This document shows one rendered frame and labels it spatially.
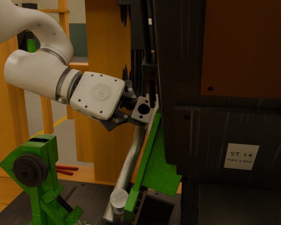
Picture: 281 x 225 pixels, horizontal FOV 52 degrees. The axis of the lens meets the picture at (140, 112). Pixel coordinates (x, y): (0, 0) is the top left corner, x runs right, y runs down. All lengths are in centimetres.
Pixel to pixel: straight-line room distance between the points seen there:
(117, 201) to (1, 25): 39
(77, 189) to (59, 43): 49
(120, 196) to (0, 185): 61
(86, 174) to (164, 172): 58
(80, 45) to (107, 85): 1116
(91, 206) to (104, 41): 49
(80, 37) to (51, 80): 1111
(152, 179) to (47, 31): 39
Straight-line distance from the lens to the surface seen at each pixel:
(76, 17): 1179
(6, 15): 60
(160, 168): 56
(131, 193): 58
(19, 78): 69
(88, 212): 89
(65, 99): 66
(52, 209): 74
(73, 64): 105
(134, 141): 72
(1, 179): 118
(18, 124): 115
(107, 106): 62
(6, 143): 118
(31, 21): 64
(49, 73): 66
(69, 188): 101
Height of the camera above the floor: 143
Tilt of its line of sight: 18 degrees down
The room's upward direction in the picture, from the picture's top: straight up
